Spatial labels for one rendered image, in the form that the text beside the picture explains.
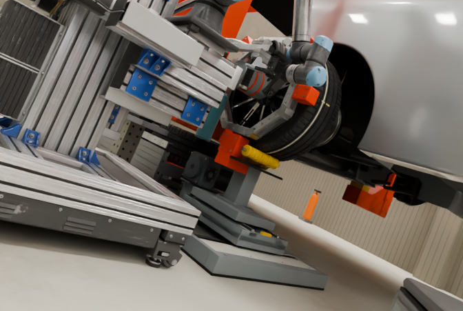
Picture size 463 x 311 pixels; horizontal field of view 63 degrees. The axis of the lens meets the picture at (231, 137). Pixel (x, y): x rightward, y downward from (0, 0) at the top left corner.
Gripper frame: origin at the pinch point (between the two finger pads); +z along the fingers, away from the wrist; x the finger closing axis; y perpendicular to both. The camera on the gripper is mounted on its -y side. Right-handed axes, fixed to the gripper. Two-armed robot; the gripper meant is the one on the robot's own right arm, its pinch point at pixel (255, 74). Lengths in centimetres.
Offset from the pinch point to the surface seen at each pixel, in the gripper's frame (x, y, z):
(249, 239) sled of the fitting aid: -30, -70, -8
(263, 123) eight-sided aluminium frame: -20.4, -17.1, 4.1
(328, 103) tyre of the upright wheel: -41.2, 5.2, -11.4
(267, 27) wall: -470, 293, 574
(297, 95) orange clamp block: -20.4, -0.2, -9.1
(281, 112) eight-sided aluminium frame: -20.1, -9.5, -4.2
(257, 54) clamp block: 1.5, 8.6, 2.6
